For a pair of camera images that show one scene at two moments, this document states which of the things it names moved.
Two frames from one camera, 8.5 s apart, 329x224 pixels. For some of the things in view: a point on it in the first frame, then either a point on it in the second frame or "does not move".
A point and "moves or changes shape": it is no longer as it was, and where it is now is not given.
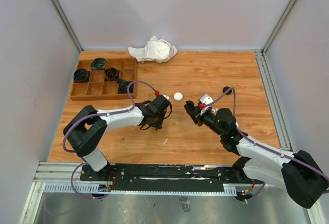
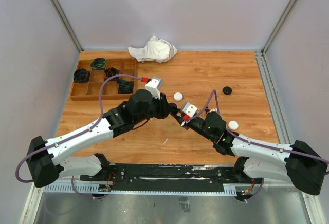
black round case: x=189 y=105 moves or changes shape
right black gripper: x=197 y=119 -> x=179 y=118
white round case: x=178 y=96 does not move
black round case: x=226 y=88 does not move
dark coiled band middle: x=111 y=74 does not move
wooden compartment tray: x=97 y=88 does not move
